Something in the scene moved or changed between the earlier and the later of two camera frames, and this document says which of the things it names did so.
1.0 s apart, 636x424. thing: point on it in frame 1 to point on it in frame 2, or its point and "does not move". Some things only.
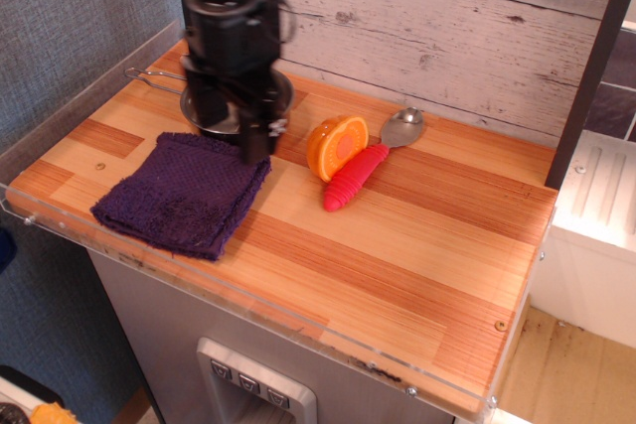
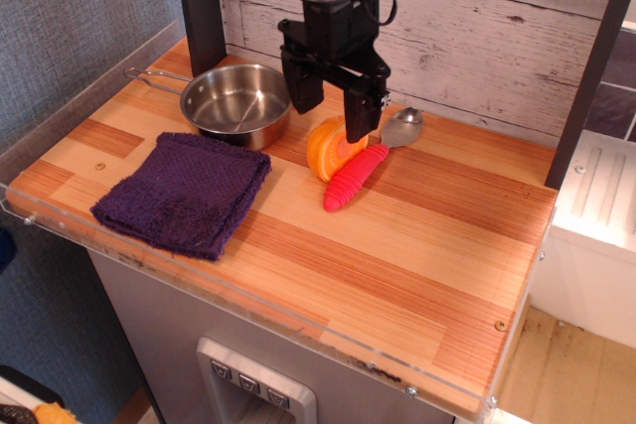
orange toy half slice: (333, 142) does not move
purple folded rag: (186, 196) does not move
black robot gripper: (236, 20) to (343, 39)
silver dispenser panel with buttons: (240, 390) does not move
